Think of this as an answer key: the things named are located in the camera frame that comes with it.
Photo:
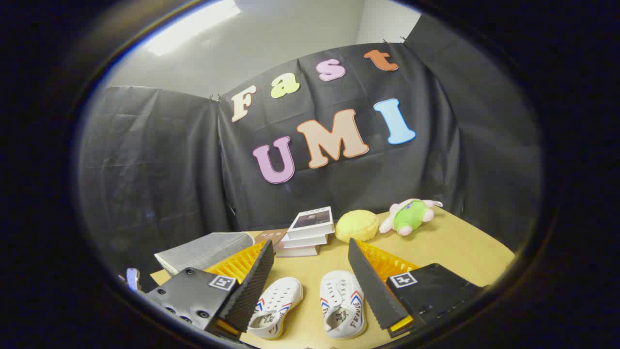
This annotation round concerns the thick beige-edged book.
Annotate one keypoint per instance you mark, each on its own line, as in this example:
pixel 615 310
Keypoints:
pixel 296 251

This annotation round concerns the plain white book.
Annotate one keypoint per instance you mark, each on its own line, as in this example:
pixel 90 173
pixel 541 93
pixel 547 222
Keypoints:
pixel 302 242

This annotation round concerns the green pink plush toy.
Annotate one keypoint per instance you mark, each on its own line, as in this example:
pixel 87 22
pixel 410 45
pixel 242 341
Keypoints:
pixel 409 215

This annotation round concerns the white book with photo cover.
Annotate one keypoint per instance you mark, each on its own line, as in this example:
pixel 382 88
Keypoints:
pixel 312 220

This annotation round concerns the small blue white object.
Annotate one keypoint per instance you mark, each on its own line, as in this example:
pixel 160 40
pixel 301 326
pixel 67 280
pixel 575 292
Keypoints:
pixel 131 278

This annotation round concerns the yellow plush bun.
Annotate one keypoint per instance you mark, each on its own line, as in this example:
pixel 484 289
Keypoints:
pixel 357 226

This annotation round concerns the grey fabric storage box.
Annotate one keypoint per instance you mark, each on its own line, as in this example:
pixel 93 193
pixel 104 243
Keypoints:
pixel 203 252

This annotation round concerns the white canvas shoe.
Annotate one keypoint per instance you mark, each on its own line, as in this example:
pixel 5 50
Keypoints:
pixel 278 300
pixel 339 303

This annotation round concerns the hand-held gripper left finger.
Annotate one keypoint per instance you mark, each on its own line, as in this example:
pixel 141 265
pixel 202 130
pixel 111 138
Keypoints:
pixel 252 286

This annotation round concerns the black backdrop cloth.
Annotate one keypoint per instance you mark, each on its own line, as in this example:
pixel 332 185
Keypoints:
pixel 169 169

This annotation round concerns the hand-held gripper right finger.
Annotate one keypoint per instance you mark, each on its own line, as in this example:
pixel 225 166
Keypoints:
pixel 370 286

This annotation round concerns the brown book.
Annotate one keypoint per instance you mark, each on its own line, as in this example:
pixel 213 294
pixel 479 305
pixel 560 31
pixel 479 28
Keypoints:
pixel 269 236

